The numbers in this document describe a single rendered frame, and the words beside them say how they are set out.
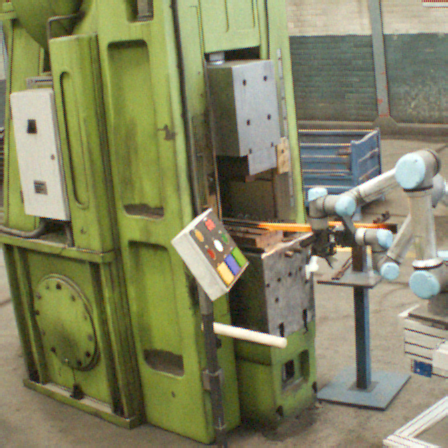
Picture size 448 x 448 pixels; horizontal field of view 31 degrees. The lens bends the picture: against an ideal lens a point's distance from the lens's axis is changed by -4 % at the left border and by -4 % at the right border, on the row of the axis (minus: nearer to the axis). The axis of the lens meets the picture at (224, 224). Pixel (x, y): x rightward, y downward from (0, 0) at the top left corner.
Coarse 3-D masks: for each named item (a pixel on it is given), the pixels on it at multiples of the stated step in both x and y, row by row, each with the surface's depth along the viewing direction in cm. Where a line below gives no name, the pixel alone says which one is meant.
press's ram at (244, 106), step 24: (216, 72) 360; (240, 72) 358; (264, 72) 371; (216, 96) 364; (240, 96) 360; (264, 96) 373; (216, 120) 368; (240, 120) 361; (264, 120) 374; (216, 144) 371; (240, 144) 363; (264, 144) 376
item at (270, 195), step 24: (264, 0) 388; (264, 24) 390; (264, 48) 392; (288, 48) 408; (288, 72) 409; (288, 96) 411; (288, 120) 413; (288, 144) 414; (240, 192) 424; (264, 192) 414; (288, 192) 417; (240, 216) 428; (264, 216) 418; (288, 216) 419
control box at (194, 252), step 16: (192, 224) 331; (176, 240) 319; (192, 240) 318; (208, 240) 329; (192, 256) 320; (208, 256) 322; (224, 256) 334; (208, 272) 320; (240, 272) 339; (208, 288) 322; (224, 288) 320
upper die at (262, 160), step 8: (256, 152) 372; (264, 152) 376; (272, 152) 381; (216, 160) 381; (224, 160) 377; (232, 160) 374; (240, 160) 371; (248, 160) 368; (256, 160) 373; (264, 160) 377; (272, 160) 382; (224, 168) 379; (232, 168) 376; (240, 168) 373; (248, 168) 370; (256, 168) 373; (264, 168) 378
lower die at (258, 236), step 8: (224, 224) 401; (232, 224) 398; (240, 224) 395; (232, 232) 390; (240, 232) 389; (256, 232) 383; (264, 232) 383; (272, 232) 387; (280, 232) 392; (240, 240) 384; (248, 240) 381; (256, 240) 378; (264, 240) 383; (272, 240) 387; (280, 240) 393; (264, 248) 383
